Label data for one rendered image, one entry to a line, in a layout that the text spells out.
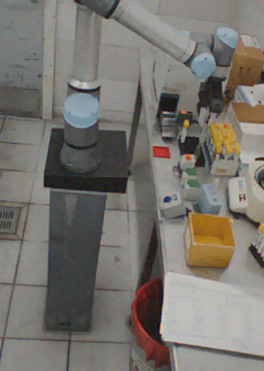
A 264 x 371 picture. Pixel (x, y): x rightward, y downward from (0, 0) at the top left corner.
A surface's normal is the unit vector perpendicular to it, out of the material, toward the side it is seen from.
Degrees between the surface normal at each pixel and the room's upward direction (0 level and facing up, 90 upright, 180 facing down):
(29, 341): 0
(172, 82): 90
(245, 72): 88
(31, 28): 90
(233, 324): 0
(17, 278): 0
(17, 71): 90
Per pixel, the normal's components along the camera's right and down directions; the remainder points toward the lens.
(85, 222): 0.04, 0.65
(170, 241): 0.14, -0.76
